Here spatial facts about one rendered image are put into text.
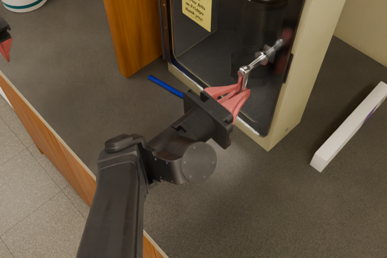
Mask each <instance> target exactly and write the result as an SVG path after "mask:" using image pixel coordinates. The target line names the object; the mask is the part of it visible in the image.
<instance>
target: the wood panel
mask: <svg viewBox="0 0 387 258"><path fill-rule="evenodd" d="M103 1H104V6H105V11H106V14H107V19H108V24H109V28H110V32H111V37H112V42H113V46H114V50H115V55H116V60H117V65H118V68H119V72H120V73H121V74H123V75H124V76H125V77H126V78H128V77H129V76H131V75H133V74H134V73H136V72H137V71H138V70H140V69H141V68H143V67H145V66H146V65H148V64H149V63H150V62H152V61H153V60H155V59H157V58H158V57H159V56H161V55H162V47H161V34H160V21H159V14H158V1H157V0H103Z"/></svg>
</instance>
